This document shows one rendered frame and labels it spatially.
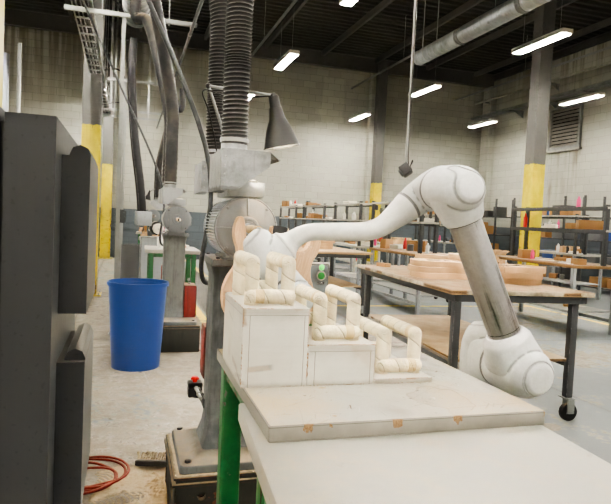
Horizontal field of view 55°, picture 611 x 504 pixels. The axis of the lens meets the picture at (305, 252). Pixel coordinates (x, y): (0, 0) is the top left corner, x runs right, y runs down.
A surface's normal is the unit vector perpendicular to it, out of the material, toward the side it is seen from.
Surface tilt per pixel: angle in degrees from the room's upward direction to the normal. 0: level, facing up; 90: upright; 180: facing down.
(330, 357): 90
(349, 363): 90
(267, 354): 90
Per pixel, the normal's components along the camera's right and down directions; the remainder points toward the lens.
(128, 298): -0.04, 0.11
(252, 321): 0.27, 0.07
